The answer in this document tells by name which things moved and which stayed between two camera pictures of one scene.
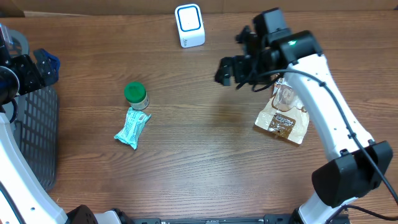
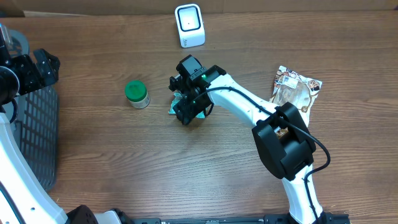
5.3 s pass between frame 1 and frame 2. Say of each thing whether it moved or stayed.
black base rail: stayed
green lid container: stayed
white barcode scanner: stayed
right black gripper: moved
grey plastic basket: stayed
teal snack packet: moved
